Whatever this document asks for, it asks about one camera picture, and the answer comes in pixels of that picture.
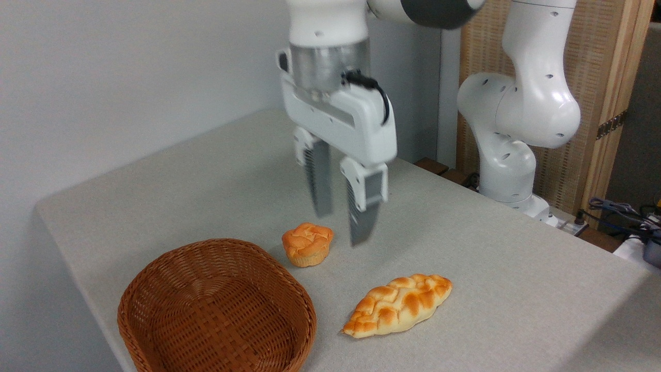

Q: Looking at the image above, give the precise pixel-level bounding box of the metal screen hinge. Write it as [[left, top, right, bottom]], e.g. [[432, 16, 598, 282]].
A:
[[596, 110, 628, 141]]

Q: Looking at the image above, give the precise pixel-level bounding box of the long braided bread loaf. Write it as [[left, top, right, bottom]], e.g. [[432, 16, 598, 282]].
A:
[[342, 274, 453, 339]]

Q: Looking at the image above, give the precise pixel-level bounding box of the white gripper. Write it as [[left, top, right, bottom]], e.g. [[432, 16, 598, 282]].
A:
[[277, 49, 398, 246]]

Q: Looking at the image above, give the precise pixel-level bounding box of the blue-grey cable bundle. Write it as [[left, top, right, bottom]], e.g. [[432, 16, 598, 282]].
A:
[[588, 197, 661, 243]]

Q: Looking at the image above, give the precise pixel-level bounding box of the grey tablecloth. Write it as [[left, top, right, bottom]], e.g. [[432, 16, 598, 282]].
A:
[[35, 108, 661, 372]]

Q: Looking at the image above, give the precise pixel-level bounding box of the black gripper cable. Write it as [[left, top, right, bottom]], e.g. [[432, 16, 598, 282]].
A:
[[341, 70, 391, 126]]

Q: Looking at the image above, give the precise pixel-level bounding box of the round muffin-shaped bread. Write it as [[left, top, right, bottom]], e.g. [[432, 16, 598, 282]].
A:
[[281, 222, 334, 268]]

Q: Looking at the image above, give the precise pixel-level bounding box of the brown woven wicker basket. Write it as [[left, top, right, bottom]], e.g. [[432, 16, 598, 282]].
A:
[[117, 238, 317, 372]]

